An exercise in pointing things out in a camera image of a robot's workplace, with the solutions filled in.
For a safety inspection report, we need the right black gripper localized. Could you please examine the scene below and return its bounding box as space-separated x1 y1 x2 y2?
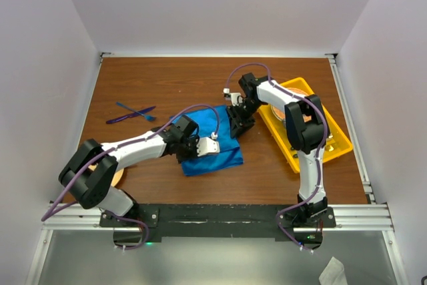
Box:
226 98 264 138

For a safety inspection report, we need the blue cloth napkin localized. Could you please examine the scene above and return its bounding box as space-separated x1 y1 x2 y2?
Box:
181 105 244 176

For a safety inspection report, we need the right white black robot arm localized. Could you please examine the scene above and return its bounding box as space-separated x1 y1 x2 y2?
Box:
223 73 330 227

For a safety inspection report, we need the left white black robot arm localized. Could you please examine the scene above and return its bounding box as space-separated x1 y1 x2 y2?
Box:
59 115 209 226

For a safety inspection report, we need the orange woven coaster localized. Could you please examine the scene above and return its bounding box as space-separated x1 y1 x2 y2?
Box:
270 87 312 122

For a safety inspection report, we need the purple plastic knife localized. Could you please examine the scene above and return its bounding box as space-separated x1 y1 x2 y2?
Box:
105 105 156 125

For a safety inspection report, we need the tan round plate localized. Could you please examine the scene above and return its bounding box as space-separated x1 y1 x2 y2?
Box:
88 163 125 187

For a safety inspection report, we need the gold spoon in tray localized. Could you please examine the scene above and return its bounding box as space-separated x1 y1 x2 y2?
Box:
326 133 336 152

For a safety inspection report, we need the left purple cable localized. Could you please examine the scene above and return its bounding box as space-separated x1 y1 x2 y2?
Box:
40 103 220 254

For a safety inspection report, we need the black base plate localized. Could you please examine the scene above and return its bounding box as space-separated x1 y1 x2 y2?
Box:
99 204 337 249

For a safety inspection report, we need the aluminium right rail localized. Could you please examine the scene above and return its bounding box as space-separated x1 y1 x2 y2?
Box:
326 54 376 204

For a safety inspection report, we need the aluminium rail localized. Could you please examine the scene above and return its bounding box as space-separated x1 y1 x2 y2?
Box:
326 54 376 204
43 204 394 232

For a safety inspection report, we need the aluminium front rail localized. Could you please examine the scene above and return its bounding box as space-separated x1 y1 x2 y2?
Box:
43 204 394 232

